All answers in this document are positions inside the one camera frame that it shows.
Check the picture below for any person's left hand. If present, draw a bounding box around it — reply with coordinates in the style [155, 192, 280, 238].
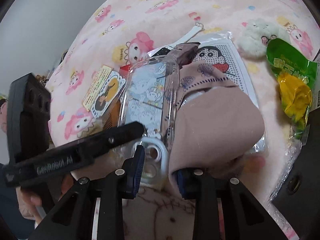
[16, 174, 74, 226]

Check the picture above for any brown wooden comb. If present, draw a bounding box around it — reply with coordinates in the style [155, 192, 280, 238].
[101, 100, 121, 129]

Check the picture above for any black storage box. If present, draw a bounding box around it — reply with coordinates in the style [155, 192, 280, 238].
[272, 109, 320, 239]

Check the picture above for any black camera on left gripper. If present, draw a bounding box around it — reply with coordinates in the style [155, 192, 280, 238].
[7, 73, 51, 164]

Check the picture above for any pink beige fabric garment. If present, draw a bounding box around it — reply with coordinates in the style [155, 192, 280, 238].
[169, 61, 265, 196]

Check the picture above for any fluffy white plush toy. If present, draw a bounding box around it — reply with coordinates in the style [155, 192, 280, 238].
[236, 18, 291, 59]

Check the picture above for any Shin-chan bead kit bag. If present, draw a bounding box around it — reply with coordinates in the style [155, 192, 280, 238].
[147, 31, 266, 156]

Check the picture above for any clear cartoon phone case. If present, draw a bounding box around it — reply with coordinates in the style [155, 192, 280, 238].
[115, 55, 180, 190]

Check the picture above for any yellow cartoon sticker card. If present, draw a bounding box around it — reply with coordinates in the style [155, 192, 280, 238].
[82, 65, 126, 119]

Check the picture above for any green yellow snack bag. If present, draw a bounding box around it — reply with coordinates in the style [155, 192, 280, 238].
[266, 38, 317, 139]

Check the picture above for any dark brown snack wrapper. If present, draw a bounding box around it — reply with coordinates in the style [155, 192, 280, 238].
[152, 42, 200, 69]

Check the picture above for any pink cartoon bed blanket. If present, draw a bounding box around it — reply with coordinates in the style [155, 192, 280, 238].
[46, 0, 319, 239]

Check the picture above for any red packet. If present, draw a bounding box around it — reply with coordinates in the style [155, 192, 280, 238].
[119, 64, 131, 78]

